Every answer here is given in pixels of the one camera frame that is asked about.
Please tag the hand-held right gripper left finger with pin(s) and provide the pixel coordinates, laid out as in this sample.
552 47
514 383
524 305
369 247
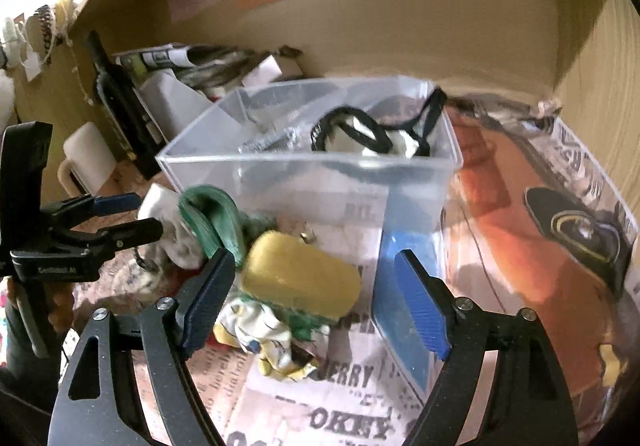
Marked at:
207 297

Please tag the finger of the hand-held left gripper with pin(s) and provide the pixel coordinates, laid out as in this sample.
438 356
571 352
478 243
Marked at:
112 204
130 233

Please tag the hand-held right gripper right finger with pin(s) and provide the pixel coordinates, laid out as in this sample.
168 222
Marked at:
420 302

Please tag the yellow sponge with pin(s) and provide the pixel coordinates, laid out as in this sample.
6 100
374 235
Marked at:
295 276

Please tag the clear plastic container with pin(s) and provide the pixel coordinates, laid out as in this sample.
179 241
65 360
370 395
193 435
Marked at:
280 186

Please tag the white mug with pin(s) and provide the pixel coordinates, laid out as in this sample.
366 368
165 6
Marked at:
87 150

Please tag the yellow and white patterned cloth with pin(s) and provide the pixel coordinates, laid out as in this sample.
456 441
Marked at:
255 336

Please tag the black bottle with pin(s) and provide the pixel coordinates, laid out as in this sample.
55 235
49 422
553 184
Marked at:
120 118

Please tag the printed tablecloth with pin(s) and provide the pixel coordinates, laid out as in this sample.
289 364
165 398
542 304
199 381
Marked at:
500 236

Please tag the white plastic box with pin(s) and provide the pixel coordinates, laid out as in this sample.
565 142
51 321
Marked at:
170 100

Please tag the crumpled clear plastic wrap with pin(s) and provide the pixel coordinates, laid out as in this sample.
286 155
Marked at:
267 140

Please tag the pile of papers and packets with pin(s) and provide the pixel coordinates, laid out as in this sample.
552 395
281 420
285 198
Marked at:
220 63

